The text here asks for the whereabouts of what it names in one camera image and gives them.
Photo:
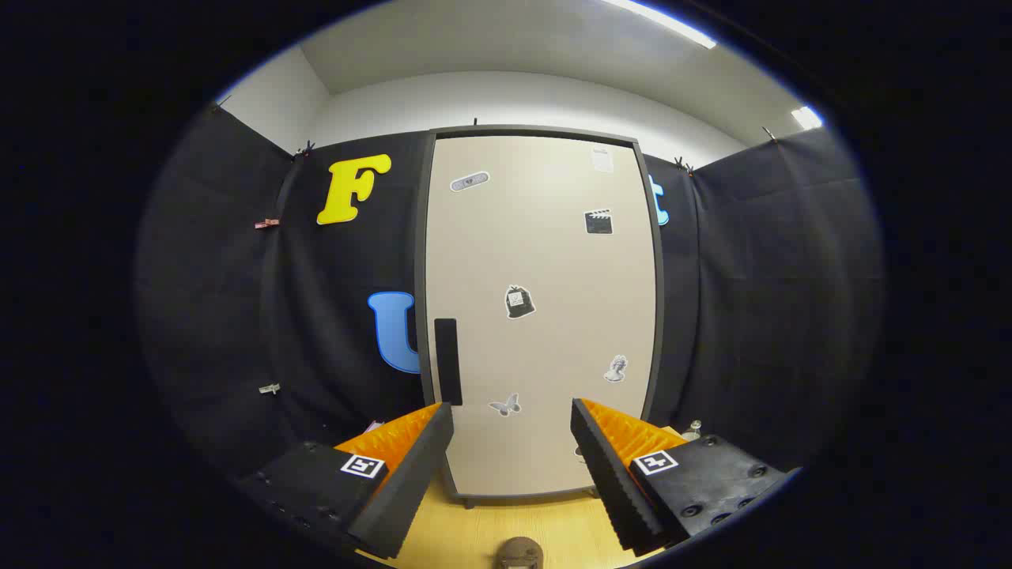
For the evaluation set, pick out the fuzzy brown shoe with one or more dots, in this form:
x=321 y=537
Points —
x=519 y=555

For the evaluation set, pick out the long ceiling light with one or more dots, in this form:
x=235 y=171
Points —
x=668 y=24

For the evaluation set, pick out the green drink bottle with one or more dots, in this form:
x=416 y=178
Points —
x=693 y=431

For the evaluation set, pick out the black backdrop cloth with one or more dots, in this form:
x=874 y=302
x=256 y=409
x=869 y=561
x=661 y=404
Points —
x=751 y=276

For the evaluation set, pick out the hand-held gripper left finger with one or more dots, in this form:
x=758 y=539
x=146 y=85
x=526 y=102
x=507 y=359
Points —
x=411 y=474

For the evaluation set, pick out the small ceiling light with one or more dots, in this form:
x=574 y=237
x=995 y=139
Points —
x=807 y=118

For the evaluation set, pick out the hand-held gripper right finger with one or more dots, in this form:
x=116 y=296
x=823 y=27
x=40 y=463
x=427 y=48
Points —
x=613 y=474

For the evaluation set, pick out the grey shoe cabinet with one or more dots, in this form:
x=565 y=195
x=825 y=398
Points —
x=530 y=130

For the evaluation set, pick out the beige shoe cabinet door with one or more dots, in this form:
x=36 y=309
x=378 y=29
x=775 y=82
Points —
x=545 y=261

